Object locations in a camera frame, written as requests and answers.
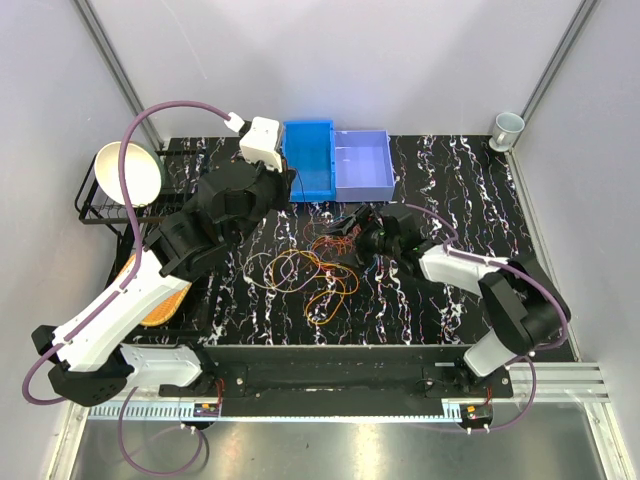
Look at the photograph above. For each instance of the blue plastic bin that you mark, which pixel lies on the blue plastic bin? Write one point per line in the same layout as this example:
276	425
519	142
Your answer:
308	147

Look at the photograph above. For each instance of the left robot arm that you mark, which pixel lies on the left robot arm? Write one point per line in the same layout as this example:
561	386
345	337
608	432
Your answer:
91	363

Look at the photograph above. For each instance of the left aluminium frame post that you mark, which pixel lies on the left aluminium frame post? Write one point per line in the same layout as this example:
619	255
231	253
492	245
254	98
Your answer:
106	50

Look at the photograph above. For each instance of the aluminium frame post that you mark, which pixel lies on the aluminium frame post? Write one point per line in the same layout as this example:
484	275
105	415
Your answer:
575	27
106	50

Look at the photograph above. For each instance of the orange perforated mat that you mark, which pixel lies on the orange perforated mat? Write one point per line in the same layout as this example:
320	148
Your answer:
162	310

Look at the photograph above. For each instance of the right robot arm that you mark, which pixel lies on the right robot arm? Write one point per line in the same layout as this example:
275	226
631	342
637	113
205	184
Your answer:
526	311

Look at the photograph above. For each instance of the right aluminium frame post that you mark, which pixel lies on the right aluminium frame post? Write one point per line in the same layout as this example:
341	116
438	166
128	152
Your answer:
575	27

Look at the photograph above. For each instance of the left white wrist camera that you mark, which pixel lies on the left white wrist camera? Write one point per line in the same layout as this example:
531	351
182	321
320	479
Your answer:
260	140

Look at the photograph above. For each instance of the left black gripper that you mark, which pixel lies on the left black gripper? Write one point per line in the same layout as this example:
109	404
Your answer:
283	180

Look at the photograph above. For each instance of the lavender plastic bin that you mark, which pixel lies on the lavender plastic bin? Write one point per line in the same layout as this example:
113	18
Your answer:
364	167

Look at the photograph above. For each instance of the white bowl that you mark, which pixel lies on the white bowl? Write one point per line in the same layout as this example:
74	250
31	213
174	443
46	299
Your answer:
144	173

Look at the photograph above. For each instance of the black wire dish rack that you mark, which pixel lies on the black wire dish rack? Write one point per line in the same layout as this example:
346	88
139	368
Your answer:
184	161

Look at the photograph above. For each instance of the white ceramic mug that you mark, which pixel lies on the white ceramic mug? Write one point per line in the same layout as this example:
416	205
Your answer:
506	130

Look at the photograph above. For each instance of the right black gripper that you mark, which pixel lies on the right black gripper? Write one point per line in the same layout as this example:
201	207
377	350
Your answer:
372	223

